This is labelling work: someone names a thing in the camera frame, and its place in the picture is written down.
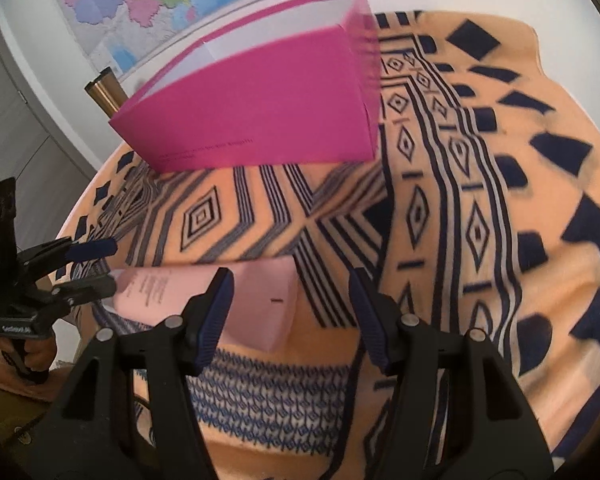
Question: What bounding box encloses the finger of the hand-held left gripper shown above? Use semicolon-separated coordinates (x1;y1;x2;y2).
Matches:
17;237;119;282
30;274;118;312

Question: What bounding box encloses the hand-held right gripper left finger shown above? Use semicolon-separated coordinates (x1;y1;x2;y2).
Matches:
27;267;236;480

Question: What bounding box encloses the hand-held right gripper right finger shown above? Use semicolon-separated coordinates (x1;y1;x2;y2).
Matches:
349;267;556;480

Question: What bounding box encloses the large plain pink tube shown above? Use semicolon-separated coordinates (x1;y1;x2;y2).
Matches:
112;255;299;354

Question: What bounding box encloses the pink cardboard box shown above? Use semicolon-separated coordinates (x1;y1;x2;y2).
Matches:
109;0;381;173

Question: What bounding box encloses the person's left forearm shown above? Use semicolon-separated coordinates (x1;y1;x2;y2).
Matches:
0;355;56;404

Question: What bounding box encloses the person's left hand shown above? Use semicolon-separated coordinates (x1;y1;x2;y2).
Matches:
0;327;57;377

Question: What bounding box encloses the grey door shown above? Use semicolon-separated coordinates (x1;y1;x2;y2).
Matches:
0;10;97;197

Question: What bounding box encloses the bronze metal bottle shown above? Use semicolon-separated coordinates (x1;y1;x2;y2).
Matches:
84;67;129;117

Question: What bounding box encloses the orange patterned blanket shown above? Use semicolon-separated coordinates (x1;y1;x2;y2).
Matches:
55;10;600;480

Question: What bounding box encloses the colourful wall map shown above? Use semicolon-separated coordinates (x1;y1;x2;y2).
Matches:
50;0;416;77

